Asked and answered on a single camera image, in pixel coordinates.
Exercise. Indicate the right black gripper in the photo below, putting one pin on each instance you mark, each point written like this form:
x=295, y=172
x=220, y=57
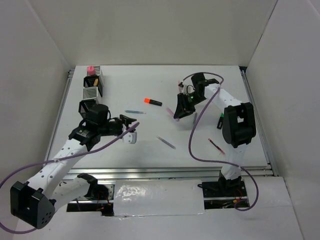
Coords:
x=183, y=108

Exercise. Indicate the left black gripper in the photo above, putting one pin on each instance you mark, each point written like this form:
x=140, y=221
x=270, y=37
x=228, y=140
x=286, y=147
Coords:
x=124, y=120

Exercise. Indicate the orange capped black highlighter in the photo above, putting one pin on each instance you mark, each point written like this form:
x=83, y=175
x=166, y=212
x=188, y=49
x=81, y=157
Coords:
x=153, y=102

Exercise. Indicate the pink orange capped marker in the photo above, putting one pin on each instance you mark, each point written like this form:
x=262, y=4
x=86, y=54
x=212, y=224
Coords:
x=96, y=82

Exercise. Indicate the pink glue stick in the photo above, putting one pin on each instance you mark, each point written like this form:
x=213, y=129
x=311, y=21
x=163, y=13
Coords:
x=91, y=70

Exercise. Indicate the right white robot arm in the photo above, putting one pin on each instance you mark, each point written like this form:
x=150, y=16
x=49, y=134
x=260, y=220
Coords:
x=238, y=126

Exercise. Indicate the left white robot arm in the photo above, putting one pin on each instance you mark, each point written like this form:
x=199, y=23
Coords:
x=36, y=200

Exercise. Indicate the blue pen refill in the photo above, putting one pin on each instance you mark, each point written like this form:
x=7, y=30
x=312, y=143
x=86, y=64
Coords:
x=134, y=112

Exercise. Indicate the grey green pen refill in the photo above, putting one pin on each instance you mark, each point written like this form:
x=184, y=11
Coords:
x=195, y=117

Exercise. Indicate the pink pen refill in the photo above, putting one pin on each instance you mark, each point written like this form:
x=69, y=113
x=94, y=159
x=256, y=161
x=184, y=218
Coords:
x=179, y=86

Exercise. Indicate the purple pen refill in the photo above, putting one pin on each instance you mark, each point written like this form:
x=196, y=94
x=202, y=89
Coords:
x=166, y=142

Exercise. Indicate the green capped black highlighter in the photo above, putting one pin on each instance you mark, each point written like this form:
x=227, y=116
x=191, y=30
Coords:
x=220, y=121

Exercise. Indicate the red pen refill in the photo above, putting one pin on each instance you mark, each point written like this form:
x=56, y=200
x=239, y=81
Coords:
x=216, y=146

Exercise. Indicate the near black slotted container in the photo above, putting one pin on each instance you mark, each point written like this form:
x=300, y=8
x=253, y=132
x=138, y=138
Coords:
x=88, y=106

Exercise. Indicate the black slotted container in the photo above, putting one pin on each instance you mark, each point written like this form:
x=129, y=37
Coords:
x=88, y=106
x=88, y=81

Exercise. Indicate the near white slotted container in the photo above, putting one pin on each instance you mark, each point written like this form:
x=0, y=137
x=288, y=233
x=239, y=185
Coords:
x=92, y=93

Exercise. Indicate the white slotted container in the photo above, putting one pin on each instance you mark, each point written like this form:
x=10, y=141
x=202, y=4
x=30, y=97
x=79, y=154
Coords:
x=92, y=93
x=98, y=71

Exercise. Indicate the far black slotted container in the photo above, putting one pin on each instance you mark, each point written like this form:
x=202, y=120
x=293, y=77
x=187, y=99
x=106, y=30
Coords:
x=88, y=81

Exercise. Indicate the far white slotted container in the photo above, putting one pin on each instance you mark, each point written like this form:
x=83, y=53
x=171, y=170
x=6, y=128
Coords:
x=98, y=71

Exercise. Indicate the white foil cover plate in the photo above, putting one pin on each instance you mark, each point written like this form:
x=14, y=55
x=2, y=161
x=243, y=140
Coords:
x=158, y=198

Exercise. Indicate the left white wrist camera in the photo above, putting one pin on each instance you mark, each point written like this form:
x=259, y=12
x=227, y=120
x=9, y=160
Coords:
x=130, y=138

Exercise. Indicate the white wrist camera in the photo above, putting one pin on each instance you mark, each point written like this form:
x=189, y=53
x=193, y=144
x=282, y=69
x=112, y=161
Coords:
x=187, y=89
x=130, y=138

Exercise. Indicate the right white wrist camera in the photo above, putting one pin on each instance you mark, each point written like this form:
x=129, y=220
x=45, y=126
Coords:
x=187, y=89

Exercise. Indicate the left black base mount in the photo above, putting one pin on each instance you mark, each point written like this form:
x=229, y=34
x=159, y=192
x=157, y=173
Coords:
x=101, y=200

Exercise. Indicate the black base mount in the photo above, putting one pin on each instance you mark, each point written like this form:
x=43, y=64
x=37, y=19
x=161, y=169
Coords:
x=217, y=197
x=101, y=200

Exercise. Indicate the aluminium right rail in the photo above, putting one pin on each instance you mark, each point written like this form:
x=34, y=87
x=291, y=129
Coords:
x=270, y=158

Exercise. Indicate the aluminium rail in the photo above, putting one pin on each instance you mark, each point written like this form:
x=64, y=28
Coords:
x=110, y=174
x=270, y=158

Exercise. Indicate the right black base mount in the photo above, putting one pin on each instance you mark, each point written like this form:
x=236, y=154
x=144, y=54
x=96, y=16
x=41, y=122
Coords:
x=217, y=197

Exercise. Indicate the aluminium front rail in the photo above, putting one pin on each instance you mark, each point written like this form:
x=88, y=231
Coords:
x=110, y=174

